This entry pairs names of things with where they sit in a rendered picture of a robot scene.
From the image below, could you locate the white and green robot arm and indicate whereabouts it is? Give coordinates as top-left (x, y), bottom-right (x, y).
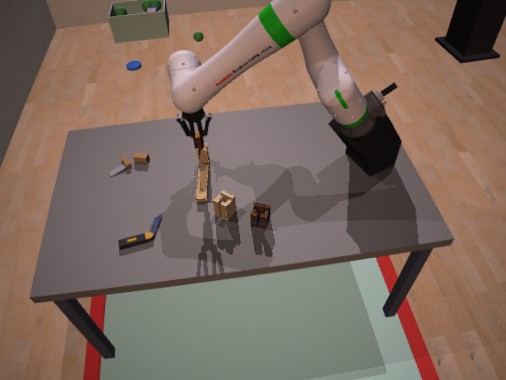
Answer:
top-left (167, 0), bottom-right (397, 138)

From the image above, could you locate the brown wooden l-shaped frame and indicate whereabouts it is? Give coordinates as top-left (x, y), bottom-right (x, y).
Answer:
top-left (196, 144), bottom-right (210, 202)

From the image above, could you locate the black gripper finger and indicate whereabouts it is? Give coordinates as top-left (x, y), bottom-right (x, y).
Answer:
top-left (177, 114), bottom-right (197, 149)
top-left (195, 113), bottom-right (212, 148)

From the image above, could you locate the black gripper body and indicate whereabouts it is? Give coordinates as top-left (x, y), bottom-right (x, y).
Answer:
top-left (182, 108), bottom-right (205, 123)

